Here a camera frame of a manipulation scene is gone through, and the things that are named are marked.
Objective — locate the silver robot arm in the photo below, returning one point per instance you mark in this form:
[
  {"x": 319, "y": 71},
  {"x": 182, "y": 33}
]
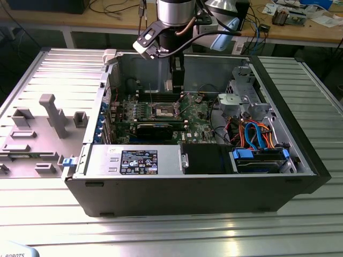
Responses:
[{"x": 174, "y": 10}]

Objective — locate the black RAM slot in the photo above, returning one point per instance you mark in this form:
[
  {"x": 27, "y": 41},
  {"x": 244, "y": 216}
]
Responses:
[
  {"x": 160, "y": 93},
  {"x": 160, "y": 96},
  {"x": 160, "y": 100}
]

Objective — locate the CPU socket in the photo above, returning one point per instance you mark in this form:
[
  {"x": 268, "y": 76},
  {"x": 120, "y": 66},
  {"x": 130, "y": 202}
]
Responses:
[{"x": 153, "y": 115}]

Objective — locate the finned CPU heat sink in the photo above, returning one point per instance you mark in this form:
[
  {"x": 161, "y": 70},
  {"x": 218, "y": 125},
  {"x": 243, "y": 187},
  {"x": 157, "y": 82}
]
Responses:
[{"x": 280, "y": 17}]

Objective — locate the green motherboard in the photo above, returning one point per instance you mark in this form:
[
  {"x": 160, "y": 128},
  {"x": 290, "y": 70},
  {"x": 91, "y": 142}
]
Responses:
[{"x": 198, "y": 125}]

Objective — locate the silver metal drive cage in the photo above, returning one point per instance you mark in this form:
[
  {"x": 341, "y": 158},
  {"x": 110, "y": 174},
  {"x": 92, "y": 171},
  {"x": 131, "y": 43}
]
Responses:
[{"x": 233, "y": 100}]

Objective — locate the black graphics card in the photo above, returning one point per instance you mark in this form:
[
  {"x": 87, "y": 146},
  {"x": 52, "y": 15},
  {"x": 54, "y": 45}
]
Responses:
[{"x": 155, "y": 132}]

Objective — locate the white label sheet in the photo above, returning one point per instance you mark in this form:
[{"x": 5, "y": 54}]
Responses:
[{"x": 239, "y": 49}]

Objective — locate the blue card retention clip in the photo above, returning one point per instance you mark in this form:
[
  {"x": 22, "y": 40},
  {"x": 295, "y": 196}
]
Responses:
[
  {"x": 97, "y": 138},
  {"x": 103, "y": 109},
  {"x": 101, "y": 119},
  {"x": 99, "y": 128}
]

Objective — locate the wooden desk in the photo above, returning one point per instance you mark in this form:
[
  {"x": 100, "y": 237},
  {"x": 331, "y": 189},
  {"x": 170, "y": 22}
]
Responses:
[{"x": 107, "y": 20}]

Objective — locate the small black adapter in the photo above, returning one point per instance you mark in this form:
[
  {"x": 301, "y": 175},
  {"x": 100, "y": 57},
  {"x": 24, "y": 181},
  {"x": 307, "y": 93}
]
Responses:
[{"x": 264, "y": 28}]

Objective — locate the silver power supply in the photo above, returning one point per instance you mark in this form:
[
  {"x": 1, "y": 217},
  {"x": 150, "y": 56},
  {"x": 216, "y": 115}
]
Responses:
[{"x": 107, "y": 163}]

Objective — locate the hard disk blue carrier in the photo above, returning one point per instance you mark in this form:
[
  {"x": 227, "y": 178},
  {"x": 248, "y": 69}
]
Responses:
[{"x": 257, "y": 164}]

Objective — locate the black PC case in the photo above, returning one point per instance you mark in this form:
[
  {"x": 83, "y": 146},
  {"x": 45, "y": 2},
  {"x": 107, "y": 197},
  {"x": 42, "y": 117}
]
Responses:
[{"x": 187, "y": 195}]

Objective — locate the grey parts rack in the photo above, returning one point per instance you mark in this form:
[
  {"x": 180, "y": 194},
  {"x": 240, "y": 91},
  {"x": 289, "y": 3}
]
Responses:
[{"x": 57, "y": 117}]

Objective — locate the small metal box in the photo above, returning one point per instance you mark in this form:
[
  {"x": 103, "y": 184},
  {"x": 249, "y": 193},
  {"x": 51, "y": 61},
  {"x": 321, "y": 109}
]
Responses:
[{"x": 297, "y": 17}]

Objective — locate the blue case latch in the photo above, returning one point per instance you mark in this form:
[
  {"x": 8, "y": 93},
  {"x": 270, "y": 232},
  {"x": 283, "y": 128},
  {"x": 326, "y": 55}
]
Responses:
[{"x": 68, "y": 162}]

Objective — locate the black monitor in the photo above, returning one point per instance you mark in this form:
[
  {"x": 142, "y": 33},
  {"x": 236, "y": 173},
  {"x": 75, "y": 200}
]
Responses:
[{"x": 40, "y": 5}]

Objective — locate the blue box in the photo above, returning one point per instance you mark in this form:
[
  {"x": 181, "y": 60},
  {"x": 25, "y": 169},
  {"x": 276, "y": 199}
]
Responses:
[{"x": 316, "y": 3}]

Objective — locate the white paper sheets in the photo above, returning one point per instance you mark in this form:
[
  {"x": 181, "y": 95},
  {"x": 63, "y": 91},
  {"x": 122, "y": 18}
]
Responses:
[{"x": 325, "y": 21}]

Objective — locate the pale blue teach pendant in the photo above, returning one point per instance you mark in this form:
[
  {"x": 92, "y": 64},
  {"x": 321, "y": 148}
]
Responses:
[{"x": 16, "y": 250}]

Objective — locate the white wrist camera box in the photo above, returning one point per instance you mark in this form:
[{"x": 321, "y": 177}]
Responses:
[{"x": 146, "y": 42}]

